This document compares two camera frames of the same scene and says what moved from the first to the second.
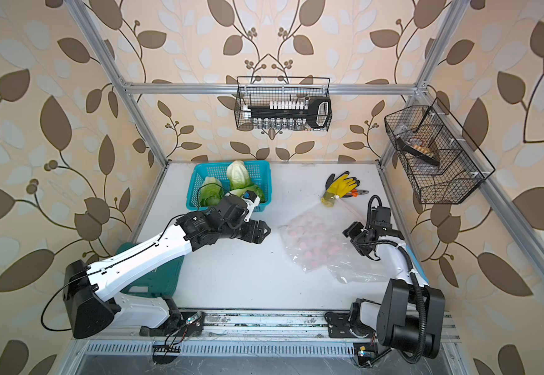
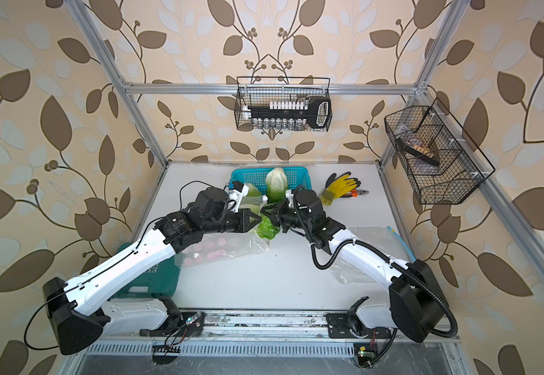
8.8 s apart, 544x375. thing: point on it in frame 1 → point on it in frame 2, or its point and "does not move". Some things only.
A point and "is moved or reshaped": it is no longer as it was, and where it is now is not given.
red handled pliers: x=356 y=192 does not move
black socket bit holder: x=291 y=114 does not move
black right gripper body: x=359 y=234 → x=288 y=217
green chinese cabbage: x=212 y=192 is moved or reshaped
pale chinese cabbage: x=238 y=175 → x=277 y=185
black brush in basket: x=418 y=151 does not move
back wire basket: x=279 y=103 does not move
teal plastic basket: x=259 y=172 → x=257 y=176
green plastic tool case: x=163 y=281 does not move
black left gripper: x=259 y=235 does not move
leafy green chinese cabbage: x=253 y=188 → x=266 y=229
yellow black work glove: x=339 y=187 does not move
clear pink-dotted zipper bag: x=316 y=238 → x=215 y=247
